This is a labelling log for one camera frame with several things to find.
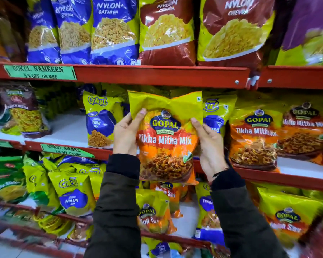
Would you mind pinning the yellow blue narrow snack packet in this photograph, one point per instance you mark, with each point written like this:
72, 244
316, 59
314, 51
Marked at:
208, 212

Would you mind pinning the yellow orange wide snack packet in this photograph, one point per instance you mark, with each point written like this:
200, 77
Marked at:
288, 214

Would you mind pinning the yellow blue small snack packet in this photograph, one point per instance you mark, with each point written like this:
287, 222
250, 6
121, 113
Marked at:
161, 248

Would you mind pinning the person's right forearm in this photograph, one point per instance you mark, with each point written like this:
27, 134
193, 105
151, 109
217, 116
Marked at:
242, 220

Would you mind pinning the red white metal shelf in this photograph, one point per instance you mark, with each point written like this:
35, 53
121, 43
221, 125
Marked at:
70, 131
2, 138

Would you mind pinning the yellow packet with blue label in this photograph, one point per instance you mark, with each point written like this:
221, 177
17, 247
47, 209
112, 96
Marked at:
218, 112
101, 122

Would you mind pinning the person's right thumb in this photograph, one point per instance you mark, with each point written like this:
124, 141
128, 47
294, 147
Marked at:
198, 130

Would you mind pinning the pile of yellow blue packets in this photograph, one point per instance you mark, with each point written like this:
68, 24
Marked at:
70, 190

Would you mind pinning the person's left forearm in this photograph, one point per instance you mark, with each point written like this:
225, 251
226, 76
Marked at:
115, 209

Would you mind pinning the dark brown snack packet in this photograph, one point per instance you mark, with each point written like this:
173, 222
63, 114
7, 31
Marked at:
5, 37

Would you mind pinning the purple yellow large snack packet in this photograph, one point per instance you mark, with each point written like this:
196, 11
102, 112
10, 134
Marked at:
309, 32

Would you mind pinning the row of yellow green packets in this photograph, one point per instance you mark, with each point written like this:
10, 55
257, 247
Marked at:
58, 100

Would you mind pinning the black wrist thread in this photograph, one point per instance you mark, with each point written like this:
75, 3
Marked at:
220, 172

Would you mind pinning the yellow orange small snack packet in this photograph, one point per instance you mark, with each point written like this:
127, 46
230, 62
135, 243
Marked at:
153, 212
172, 194

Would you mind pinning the red metal shelf rail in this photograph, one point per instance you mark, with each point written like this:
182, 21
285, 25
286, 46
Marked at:
56, 216

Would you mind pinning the maroon yellow large snack packet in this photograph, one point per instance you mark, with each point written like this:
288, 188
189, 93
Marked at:
167, 32
234, 32

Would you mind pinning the large green paper shelf label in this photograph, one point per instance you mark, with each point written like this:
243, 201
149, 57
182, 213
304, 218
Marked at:
40, 72

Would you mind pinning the blue yellow large snack packet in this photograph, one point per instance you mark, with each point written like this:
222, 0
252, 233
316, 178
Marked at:
74, 29
41, 32
114, 32

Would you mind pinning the orange yellow snack mix packet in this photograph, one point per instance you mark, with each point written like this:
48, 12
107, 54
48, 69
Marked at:
167, 139

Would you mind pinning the long red metal shelf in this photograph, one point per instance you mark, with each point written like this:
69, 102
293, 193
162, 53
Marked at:
156, 75

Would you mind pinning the person's right hand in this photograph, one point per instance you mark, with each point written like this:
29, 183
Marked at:
212, 153

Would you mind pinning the person's left hand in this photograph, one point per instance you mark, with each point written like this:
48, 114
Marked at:
125, 138

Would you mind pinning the pile of green snack packets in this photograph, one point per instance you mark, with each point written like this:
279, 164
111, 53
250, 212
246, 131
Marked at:
6, 180

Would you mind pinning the person's left thumb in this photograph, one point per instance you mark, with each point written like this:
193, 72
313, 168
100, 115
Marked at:
139, 119

